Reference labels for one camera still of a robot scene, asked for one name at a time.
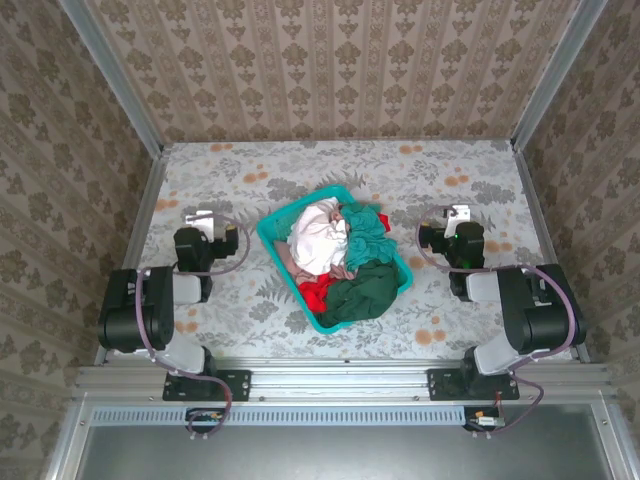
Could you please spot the teal plastic basket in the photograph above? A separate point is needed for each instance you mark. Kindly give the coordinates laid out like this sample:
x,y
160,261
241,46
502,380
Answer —
x,y
272,227

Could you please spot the white t-shirt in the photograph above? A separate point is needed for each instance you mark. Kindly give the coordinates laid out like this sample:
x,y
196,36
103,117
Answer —
x,y
317,240

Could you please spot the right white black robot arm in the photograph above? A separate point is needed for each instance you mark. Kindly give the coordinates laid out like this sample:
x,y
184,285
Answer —
x,y
530,310

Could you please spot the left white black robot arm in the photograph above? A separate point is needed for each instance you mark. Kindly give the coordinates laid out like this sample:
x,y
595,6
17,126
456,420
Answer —
x,y
155,310

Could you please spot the floral patterned table cover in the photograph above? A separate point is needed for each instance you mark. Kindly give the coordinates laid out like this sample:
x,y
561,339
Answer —
x,y
225,320

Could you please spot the teal t-shirt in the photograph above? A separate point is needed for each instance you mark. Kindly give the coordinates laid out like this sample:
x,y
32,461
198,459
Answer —
x,y
365,245

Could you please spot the dark green t-shirt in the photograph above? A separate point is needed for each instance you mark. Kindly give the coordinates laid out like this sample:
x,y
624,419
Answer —
x,y
360,295

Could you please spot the pile of coloured clothes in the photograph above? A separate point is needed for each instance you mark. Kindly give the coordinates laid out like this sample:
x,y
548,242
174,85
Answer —
x,y
315,295

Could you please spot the black connector box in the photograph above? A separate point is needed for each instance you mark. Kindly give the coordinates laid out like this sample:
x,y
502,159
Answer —
x,y
200,422
487,422

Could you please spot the grey metal panel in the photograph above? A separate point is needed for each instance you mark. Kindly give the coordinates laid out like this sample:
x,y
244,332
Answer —
x,y
325,455

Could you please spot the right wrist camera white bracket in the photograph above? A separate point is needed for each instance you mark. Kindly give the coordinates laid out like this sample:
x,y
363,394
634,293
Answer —
x,y
459,214

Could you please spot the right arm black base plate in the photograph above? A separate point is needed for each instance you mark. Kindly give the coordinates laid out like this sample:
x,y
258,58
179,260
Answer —
x,y
442,385

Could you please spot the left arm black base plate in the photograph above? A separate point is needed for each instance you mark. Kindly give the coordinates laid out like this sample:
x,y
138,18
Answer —
x,y
237,385

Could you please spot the aluminium mounting rail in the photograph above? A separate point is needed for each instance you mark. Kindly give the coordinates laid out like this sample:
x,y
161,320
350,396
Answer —
x,y
340,377

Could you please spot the aluminium frame post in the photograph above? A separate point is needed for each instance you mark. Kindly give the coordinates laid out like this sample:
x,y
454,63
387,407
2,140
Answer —
x,y
557,75
112,75

